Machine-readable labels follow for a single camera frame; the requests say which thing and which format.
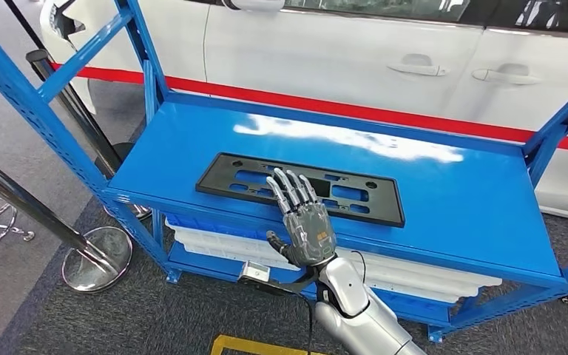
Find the yellow floor tape square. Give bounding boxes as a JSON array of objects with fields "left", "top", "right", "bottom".
[{"left": 210, "top": 334, "right": 329, "bottom": 355}]

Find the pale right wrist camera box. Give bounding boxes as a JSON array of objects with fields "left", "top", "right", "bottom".
[{"left": 241, "top": 260, "right": 271, "bottom": 284}]

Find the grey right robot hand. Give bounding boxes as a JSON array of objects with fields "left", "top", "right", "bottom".
[{"left": 266, "top": 168, "right": 338, "bottom": 268}]

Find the black plastic plate frame part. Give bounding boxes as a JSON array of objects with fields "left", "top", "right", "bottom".
[{"left": 195, "top": 152, "right": 407, "bottom": 229}]

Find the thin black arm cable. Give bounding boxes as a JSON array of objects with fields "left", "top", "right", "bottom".
[{"left": 351, "top": 251, "right": 368, "bottom": 286}]

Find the blue metal shelf rack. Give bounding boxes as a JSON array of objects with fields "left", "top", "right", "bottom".
[{"left": 0, "top": 0, "right": 568, "bottom": 344}]

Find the white car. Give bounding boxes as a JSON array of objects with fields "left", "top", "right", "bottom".
[{"left": 38, "top": 0, "right": 568, "bottom": 224}]

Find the red barrier belt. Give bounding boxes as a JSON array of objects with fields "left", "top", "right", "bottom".
[{"left": 51, "top": 62, "right": 568, "bottom": 155}]

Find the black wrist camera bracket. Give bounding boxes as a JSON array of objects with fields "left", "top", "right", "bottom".
[{"left": 237, "top": 274, "right": 325, "bottom": 298}]

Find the chrome stanchion with round base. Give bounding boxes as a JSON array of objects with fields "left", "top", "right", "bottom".
[{"left": 0, "top": 146, "right": 134, "bottom": 294}]

